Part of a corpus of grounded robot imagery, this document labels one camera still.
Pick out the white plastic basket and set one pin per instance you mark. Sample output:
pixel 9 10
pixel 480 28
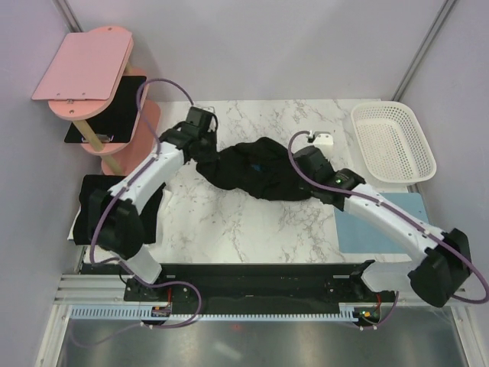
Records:
pixel 392 143

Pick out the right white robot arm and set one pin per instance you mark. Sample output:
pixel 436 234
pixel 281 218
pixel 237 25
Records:
pixel 438 260

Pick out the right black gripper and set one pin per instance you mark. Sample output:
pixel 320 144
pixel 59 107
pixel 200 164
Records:
pixel 303 183

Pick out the white slotted cable duct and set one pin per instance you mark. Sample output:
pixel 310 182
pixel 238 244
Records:
pixel 151 313

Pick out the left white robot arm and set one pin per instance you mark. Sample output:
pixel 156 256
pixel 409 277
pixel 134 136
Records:
pixel 114 216

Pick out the black graphic t shirt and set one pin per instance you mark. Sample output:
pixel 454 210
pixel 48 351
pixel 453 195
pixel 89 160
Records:
pixel 260 168

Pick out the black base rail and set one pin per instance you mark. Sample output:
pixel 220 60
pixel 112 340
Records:
pixel 331 284

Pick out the black clipboard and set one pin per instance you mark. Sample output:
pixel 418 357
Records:
pixel 116 123

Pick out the pink clipboard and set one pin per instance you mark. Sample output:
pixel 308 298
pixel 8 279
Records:
pixel 85 67

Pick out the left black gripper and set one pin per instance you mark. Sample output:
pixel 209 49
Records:
pixel 212 156

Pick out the light blue mat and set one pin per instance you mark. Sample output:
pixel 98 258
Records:
pixel 356 236

